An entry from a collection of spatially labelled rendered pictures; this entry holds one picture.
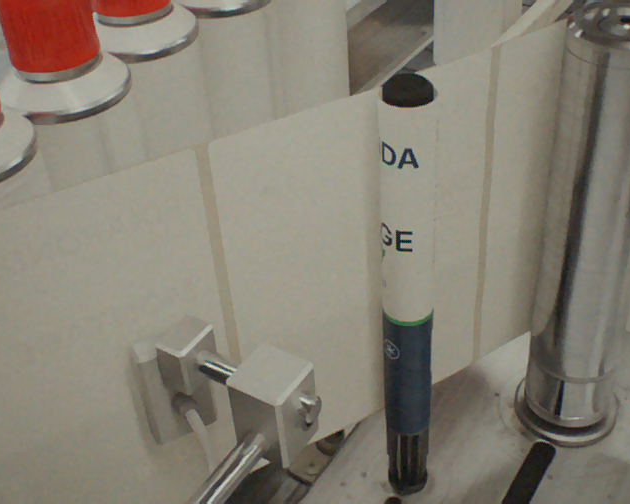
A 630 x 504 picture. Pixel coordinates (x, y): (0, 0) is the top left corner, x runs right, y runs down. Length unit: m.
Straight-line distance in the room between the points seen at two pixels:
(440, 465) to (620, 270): 0.12
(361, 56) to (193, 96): 0.46
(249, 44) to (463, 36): 0.29
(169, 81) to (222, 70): 0.04
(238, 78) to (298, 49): 0.05
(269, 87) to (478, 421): 0.18
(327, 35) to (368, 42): 0.41
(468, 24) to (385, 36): 0.22
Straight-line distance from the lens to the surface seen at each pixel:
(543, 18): 0.72
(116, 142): 0.35
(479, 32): 0.67
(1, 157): 0.31
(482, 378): 0.44
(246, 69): 0.42
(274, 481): 0.46
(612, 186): 0.33
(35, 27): 0.34
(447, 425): 0.41
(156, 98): 0.38
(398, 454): 0.37
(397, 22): 0.91
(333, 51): 0.47
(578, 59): 0.31
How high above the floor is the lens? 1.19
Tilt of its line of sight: 38 degrees down
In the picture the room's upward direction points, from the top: 5 degrees counter-clockwise
